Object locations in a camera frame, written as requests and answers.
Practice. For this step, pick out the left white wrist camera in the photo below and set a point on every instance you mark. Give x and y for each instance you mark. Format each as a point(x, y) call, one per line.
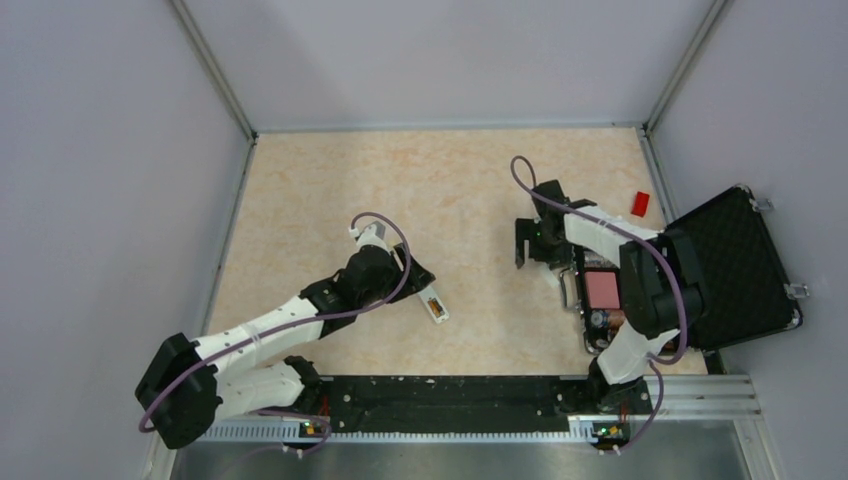
point(373, 234)

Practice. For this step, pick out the orange AAA battery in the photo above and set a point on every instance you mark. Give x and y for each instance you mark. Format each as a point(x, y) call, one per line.
point(435, 307)

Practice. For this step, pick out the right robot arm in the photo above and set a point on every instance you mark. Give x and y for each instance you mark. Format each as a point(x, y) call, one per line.
point(661, 286)

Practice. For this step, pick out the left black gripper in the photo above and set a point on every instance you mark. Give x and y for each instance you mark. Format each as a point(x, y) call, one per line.
point(415, 278)

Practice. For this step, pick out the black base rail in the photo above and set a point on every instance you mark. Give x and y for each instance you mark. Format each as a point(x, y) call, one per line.
point(462, 404)

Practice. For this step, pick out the black poker chip case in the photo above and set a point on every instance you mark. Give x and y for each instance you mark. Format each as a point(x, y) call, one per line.
point(749, 293)

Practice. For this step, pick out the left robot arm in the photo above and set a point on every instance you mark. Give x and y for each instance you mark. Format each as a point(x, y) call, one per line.
point(192, 383)

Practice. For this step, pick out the red small block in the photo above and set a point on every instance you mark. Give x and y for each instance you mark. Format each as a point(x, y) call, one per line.
point(640, 204)

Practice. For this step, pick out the pink card deck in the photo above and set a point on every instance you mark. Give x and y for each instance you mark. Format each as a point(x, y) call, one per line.
point(602, 290)

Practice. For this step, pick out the white remote control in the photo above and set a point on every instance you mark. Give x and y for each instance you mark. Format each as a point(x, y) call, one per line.
point(430, 293)

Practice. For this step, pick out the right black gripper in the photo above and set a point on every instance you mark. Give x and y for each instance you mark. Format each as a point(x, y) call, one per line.
point(526, 230)

